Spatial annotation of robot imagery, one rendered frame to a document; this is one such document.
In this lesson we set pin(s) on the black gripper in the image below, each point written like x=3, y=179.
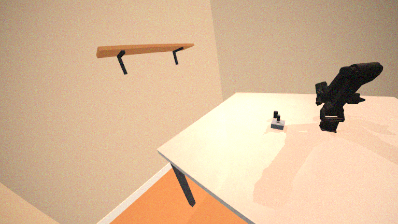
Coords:
x=355, y=99

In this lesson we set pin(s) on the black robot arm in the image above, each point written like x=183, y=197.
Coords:
x=341, y=89

